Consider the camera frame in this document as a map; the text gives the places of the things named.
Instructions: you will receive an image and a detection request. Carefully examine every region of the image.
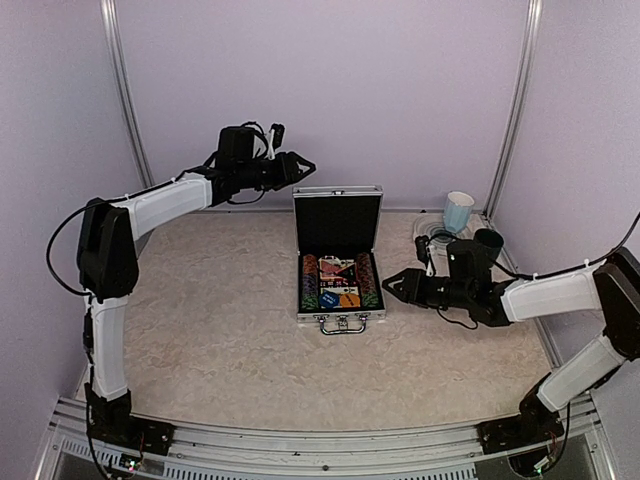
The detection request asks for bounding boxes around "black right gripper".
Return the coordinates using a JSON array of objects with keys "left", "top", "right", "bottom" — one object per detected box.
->
[{"left": 383, "top": 267, "right": 473, "bottom": 309}]

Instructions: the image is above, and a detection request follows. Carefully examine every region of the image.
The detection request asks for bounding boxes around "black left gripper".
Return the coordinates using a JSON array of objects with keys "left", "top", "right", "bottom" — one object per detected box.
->
[{"left": 237, "top": 150, "right": 316, "bottom": 191}]

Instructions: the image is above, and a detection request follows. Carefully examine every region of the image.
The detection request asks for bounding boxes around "green chip group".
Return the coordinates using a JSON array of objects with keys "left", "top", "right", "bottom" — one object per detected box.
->
[{"left": 361, "top": 292, "right": 379, "bottom": 308}]

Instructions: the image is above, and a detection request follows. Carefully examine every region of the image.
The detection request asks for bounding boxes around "orange round button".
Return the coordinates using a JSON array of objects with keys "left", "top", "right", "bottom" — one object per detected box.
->
[{"left": 339, "top": 292, "right": 360, "bottom": 308}]

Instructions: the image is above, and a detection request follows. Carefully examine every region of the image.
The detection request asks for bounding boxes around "aluminium poker case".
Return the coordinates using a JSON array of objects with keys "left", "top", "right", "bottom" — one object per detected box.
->
[{"left": 293, "top": 185, "right": 386, "bottom": 336}]

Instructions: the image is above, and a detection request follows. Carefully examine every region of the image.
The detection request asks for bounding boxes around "red playing card deck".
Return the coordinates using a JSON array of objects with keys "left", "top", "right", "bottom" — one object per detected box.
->
[{"left": 318, "top": 258, "right": 355, "bottom": 280}]

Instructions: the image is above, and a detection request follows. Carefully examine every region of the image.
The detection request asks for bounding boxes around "blue small blind button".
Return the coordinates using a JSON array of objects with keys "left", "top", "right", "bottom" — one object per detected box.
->
[{"left": 318, "top": 291, "right": 340, "bottom": 309}]

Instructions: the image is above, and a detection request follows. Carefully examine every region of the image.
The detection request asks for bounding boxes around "green chip stack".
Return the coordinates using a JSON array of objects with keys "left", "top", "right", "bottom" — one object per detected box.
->
[{"left": 301, "top": 291, "right": 319, "bottom": 310}]

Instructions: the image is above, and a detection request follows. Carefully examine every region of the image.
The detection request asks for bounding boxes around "black triangular dealer button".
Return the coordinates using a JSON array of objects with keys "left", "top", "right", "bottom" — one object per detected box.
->
[{"left": 334, "top": 260, "right": 357, "bottom": 280}]

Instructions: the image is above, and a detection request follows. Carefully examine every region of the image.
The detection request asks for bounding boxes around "clear round plastic lid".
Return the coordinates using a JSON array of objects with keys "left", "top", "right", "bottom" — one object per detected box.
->
[{"left": 319, "top": 256, "right": 342, "bottom": 269}]

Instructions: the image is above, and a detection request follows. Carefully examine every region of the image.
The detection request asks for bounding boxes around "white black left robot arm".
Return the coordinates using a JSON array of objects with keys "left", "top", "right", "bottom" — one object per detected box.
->
[{"left": 71, "top": 122, "right": 316, "bottom": 455}]

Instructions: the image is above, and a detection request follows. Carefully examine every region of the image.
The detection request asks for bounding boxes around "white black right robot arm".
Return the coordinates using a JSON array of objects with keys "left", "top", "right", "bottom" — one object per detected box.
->
[{"left": 383, "top": 238, "right": 639, "bottom": 454}]

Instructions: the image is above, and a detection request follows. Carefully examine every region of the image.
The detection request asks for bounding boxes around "right poker chip row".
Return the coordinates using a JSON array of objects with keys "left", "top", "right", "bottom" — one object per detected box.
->
[{"left": 356, "top": 253, "right": 377, "bottom": 296}]

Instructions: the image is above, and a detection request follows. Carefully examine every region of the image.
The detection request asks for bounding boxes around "poker chip row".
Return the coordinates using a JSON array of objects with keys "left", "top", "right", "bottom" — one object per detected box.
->
[
  {"left": 302, "top": 254, "right": 319, "bottom": 295},
  {"left": 356, "top": 253, "right": 377, "bottom": 296}
]

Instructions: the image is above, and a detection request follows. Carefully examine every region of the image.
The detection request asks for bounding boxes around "white swirl plate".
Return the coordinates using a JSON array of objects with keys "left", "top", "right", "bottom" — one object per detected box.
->
[{"left": 412, "top": 213, "right": 473, "bottom": 256}]

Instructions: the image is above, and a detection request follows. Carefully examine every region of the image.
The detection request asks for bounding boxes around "red dice row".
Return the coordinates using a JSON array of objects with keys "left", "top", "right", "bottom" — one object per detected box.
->
[{"left": 320, "top": 280, "right": 358, "bottom": 288}]

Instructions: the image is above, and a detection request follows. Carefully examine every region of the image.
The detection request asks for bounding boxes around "dark green mug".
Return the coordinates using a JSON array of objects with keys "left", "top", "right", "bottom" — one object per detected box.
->
[{"left": 473, "top": 228, "right": 504, "bottom": 266}]

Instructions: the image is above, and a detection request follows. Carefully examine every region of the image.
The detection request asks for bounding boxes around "left poker chip row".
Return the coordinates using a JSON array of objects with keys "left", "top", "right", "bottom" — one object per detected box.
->
[{"left": 302, "top": 254, "right": 319, "bottom": 295}]

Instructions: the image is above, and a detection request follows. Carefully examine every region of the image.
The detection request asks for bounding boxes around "light blue ribbed cup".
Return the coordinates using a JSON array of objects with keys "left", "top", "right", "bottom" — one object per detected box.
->
[{"left": 443, "top": 191, "right": 475, "bottom": 234}]

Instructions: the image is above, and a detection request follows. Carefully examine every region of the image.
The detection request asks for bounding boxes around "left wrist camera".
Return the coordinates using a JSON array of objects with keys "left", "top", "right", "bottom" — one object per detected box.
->
[{"left": 267, "top": 123, "right": 286, "bottom": 160}]

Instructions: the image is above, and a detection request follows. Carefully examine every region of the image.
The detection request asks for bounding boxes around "front aluminium rail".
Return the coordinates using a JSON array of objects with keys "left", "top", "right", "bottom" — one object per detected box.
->
[{"left": 49, "top": 422, "right": 601, "bottom": 480}]

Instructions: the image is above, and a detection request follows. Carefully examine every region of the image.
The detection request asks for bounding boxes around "right aluminium frame post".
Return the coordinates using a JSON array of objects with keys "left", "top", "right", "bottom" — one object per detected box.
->
[{"left": 483, "top": 0, "right": 544, "bottom": 222}]

